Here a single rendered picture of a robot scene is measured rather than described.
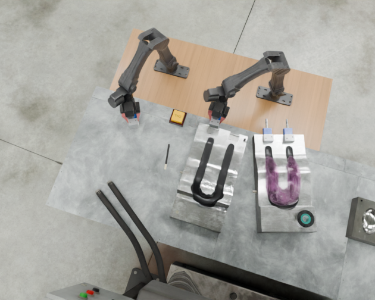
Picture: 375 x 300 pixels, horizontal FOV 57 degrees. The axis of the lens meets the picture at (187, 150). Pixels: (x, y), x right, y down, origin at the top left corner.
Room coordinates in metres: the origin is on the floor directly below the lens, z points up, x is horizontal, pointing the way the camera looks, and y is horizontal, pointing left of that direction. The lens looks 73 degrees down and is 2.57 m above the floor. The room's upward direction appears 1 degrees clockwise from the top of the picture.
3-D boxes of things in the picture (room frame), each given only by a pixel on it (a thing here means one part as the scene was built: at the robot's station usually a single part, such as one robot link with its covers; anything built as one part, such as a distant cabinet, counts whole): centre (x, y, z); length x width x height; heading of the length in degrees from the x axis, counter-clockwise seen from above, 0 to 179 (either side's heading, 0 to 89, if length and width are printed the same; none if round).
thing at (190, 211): (0.37, -0.11, 0.87); 0.50 x 0.26 x 0.14; 164
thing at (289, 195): (0.36, -0.47, 0.90); 0.26 x 0.18 x 0.08; 1
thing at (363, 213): (0.17, -0.89, 0.84); 0.20 x 0.15 x 0.07; 164
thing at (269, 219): (0.35, -0.48, 0.86); 0.50 x 0.26 x 0.11; 1
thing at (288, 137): (0.63, -0.52, 0.86); 0.13 x 0.05 x 0.05; 1
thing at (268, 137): (0.63, -0.42, 0.86); 0.13 x 0.05 x 0.05; 1
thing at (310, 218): (0.16, -0.55, 0.93); 0.08 x 0.08 x 0.04
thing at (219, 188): (0.39, -0.13, 0.92); 0.35 x 0.16 x 0.09; 164
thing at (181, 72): (1.01, 0.10, 0.84); 0.20 x 0.07 x 0.08; 75
